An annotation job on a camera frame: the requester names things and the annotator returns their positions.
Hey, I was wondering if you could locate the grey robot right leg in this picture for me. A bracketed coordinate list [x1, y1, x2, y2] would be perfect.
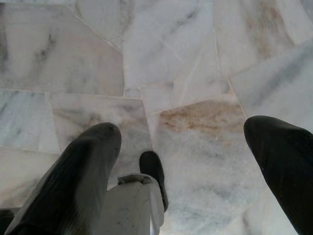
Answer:
[96, 172, 165, 235]

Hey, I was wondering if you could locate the black robot right foot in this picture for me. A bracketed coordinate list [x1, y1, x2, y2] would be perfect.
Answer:
[139, 151, 169, 213]

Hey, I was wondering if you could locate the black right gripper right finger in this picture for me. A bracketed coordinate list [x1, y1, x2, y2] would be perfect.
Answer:
[244, 115, 313, 235]

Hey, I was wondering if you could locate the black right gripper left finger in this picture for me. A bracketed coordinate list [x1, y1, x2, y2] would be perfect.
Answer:
[4, 122, 122, 235]

